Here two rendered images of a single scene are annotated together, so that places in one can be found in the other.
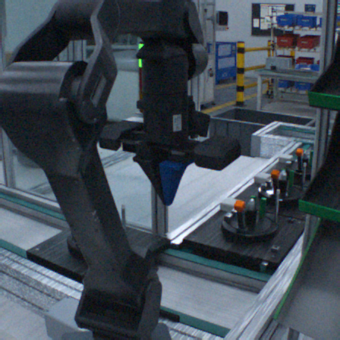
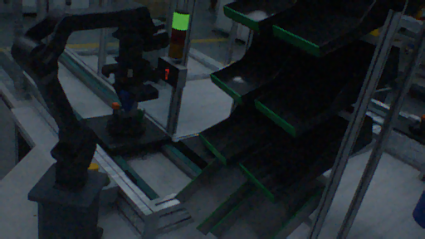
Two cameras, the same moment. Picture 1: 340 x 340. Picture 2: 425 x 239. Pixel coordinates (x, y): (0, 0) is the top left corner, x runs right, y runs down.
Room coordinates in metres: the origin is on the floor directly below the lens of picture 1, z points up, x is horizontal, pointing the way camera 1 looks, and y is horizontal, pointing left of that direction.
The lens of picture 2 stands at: (-0.29, -0.42, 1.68)
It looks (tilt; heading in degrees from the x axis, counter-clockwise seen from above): 25 degrees down; 13
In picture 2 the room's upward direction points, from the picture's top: 11 degrees clockwise
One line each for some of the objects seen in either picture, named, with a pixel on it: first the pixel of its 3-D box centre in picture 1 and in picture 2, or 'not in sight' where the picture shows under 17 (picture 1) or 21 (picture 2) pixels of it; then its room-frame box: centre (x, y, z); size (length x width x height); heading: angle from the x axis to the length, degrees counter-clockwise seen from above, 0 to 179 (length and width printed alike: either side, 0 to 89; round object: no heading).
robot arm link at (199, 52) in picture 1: (173, 42); (144, 29); (0.60, -0.01, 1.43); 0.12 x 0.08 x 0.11; 160
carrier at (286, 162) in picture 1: (304, 161); not in sight; (1.39, -0.46, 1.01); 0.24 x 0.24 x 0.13; 58
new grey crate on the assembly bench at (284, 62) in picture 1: (278, 64); (412, 26); (6.32, -1.58, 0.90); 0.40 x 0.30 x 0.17; 150
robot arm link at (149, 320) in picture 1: (115, 304); (71, 151); (0.42, 0.06, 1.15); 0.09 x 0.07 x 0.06; 70
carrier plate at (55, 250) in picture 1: (98, 248); (125, 130); (0.90, 0.16, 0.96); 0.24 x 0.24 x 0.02; 58
